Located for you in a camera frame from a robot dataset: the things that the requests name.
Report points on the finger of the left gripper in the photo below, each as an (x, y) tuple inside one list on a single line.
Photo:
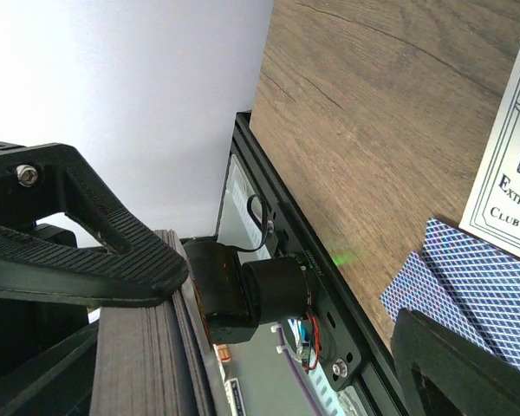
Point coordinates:
[(66, 238)]

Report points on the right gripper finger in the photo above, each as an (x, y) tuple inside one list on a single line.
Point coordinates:
[(442, 373)]

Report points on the dropped blue card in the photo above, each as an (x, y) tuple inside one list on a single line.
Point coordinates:
[(416, 288), (482, 280)]

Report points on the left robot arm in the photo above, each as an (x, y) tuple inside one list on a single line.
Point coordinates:
[(235, 298)]

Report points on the white playing card box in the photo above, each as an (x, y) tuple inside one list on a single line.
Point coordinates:
[(492, 211)]

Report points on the black aluminium front rail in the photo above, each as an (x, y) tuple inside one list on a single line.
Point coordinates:
[(353, 355)]

